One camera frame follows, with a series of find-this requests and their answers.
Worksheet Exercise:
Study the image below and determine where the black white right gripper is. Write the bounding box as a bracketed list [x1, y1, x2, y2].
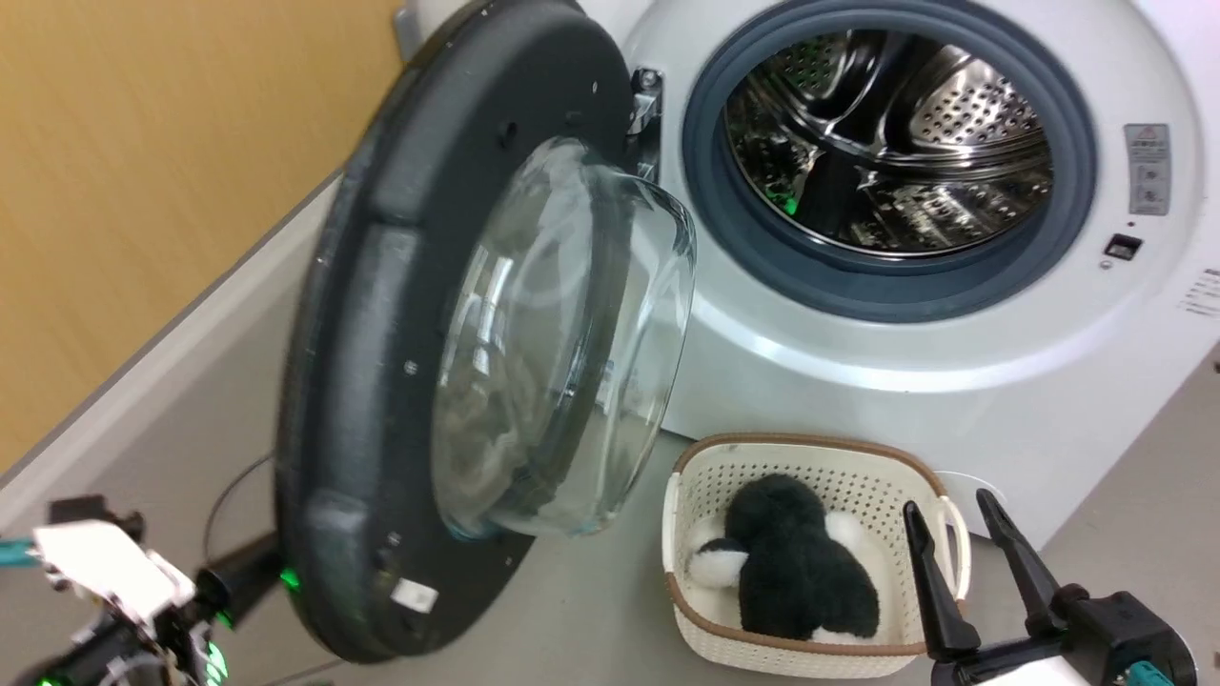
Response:
[902, 488, 1198, 686]

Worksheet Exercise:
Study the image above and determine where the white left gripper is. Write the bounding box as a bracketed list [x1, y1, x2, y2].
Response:
[32, 494, 285, 632]

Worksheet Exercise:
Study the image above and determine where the dark washing machine door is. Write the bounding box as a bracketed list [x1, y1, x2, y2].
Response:
[274, 0, 699, 664]

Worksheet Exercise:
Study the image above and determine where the white label sticker on door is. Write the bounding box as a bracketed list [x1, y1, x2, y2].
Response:
[390, 577, 440, 615]

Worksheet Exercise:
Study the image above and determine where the white front-load washing machine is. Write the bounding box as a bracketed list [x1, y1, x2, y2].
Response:
[396, 0, 1220, 551]

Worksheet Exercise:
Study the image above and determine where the grey rubber door gasket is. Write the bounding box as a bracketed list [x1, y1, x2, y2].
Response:
[681, 0, 1098, 324]

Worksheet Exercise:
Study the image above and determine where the steel washing machine drum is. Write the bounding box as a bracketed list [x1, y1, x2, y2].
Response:
[724, 29, 1055, 256]

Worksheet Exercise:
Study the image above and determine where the metal door hinge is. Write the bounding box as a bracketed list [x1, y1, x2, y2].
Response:
[628, 67, 666, 182]

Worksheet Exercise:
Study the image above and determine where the white perforated laundry basket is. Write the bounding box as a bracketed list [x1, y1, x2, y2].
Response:
[661, 434, 974, 680]

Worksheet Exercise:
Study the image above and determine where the black and white plush toy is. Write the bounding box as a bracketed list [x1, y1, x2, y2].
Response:
[685, 473, 884, 642]

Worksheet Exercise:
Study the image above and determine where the grey warning sticker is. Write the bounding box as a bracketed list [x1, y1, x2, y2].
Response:
[1124, 123, 1172, 217]

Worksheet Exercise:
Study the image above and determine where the thin black cable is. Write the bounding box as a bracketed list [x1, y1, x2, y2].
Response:
[202, 452, 279, 565]

